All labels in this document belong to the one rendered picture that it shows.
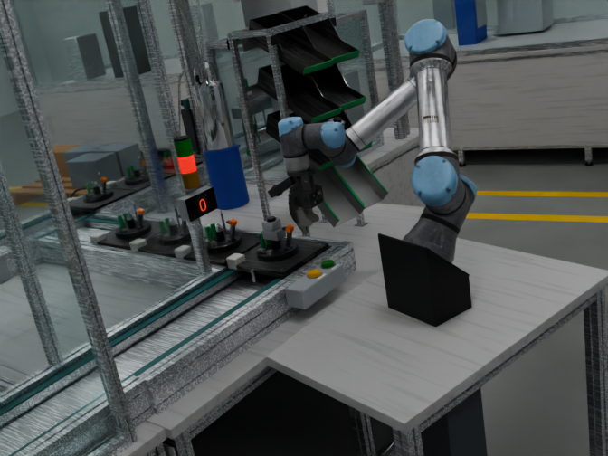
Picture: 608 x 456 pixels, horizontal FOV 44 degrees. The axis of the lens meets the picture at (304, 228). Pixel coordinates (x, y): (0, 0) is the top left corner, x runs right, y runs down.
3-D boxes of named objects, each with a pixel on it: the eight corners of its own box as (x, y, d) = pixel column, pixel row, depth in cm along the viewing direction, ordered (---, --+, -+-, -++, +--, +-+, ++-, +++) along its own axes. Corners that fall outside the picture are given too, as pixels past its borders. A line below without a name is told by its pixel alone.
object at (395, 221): (459, 216, 286) (459, 209, 285) (173, 440, 181) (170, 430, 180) (204, 194, 374) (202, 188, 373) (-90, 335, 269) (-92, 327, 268)
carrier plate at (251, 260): (329, 248, 247) (328, 242, 246) (283, 279, 230) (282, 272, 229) (274, 241, 262) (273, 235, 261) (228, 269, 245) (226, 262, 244)
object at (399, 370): (613, 280, 219) (612, 270, 218) (405, 434, 168) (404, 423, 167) (429, 239, 271) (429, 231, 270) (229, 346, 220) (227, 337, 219)
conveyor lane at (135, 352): (333, 272, 250) (328, 245, 246) (142, 408, 191) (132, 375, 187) (269, 262, 268) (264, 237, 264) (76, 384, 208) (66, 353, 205)
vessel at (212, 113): (242, 142, 332) (224, 57, 319) (221, 152, 322) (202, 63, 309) (220, 142, 341) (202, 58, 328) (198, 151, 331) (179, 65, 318)
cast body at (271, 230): (286, 235, 243) (282, 215, 240) (278, 241, 240) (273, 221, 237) (267, 233, 248) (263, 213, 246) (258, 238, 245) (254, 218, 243)
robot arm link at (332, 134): (351, 131, 223) (318, 134, 228) (337, 116, 213) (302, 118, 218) (348, 156, 221) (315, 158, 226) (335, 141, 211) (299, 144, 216)
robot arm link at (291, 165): (278, 158, 224) (295, 150, 229) (280, 173, 225) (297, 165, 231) (297, 159, 219) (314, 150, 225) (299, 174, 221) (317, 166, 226)
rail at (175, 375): (356, 269, 249) (352, 239, 246) (157, 414, 187) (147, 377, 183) (343, 267, 253) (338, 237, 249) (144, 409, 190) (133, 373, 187)
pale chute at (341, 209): (360, 214, 261) (365, 207, 257) (333, 228, 253) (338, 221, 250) (313, 156, 269) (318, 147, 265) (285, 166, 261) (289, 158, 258)
